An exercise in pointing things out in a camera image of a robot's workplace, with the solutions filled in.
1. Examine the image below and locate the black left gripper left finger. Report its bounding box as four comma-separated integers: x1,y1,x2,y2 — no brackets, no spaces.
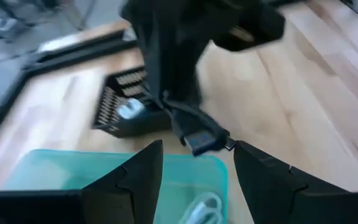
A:
0,139,164,224

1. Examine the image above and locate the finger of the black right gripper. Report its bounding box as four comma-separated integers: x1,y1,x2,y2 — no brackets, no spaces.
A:
131,18,170,100
169,18,213,103

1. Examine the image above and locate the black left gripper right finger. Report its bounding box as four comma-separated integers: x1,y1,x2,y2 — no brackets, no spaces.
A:
233,140,358,224

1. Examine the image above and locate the white plug adapter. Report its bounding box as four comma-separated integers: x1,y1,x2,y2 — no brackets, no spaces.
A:
116,98,146,119

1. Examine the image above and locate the white usb cable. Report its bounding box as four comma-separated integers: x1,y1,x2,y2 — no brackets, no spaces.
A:
178,192,224,224

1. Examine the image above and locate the black cable bundle red tie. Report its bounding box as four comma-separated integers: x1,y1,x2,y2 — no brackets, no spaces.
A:
162,90,236,157

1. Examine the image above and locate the teal translucent plastic bin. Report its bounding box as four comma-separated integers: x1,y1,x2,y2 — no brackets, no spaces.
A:
3,148,229,224

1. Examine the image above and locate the black slotted plastic basket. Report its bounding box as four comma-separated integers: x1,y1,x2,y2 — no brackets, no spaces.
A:
91,67,172,138

